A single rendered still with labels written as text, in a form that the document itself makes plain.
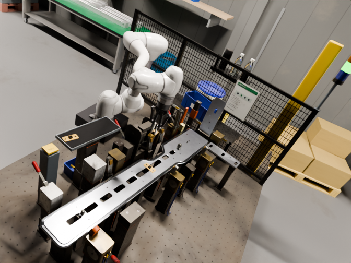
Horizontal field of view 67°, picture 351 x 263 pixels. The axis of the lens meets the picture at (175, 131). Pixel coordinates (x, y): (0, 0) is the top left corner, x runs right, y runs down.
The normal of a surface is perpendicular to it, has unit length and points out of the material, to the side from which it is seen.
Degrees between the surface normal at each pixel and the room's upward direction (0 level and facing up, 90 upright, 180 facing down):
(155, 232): 0
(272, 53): 90
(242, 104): 90
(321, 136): 90
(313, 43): 90
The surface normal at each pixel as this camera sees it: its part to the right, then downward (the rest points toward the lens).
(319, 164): -0.25, 0.50
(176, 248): 0.32, -0.77
